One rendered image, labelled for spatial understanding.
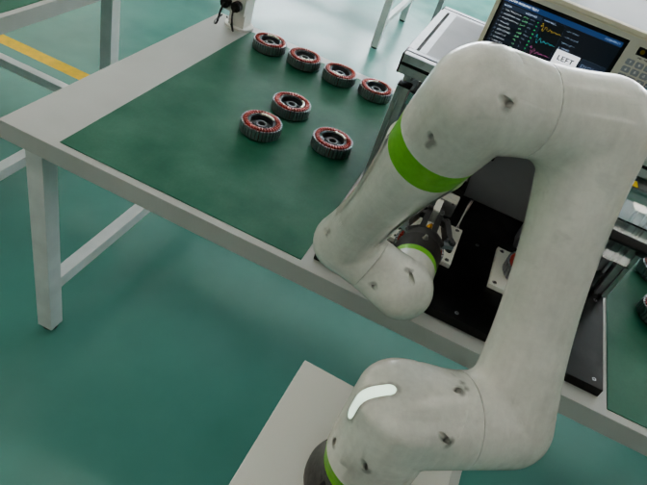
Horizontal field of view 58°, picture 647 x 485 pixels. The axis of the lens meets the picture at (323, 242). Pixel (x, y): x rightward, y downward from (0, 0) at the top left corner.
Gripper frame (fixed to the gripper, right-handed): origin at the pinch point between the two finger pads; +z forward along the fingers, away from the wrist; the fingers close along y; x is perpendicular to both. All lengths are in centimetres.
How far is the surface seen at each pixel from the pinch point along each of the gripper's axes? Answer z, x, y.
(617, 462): 48, -81, 95
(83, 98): -3, -12, -91
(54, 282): -11, -67, -89
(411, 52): 10.7, 26.9, -19.9
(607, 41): 9.4, 43.6, 15.1
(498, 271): 0.6, -7.7, 18.8
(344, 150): 20.6, -5.3, -28.1
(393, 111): 9.2, 13.7, -18.5
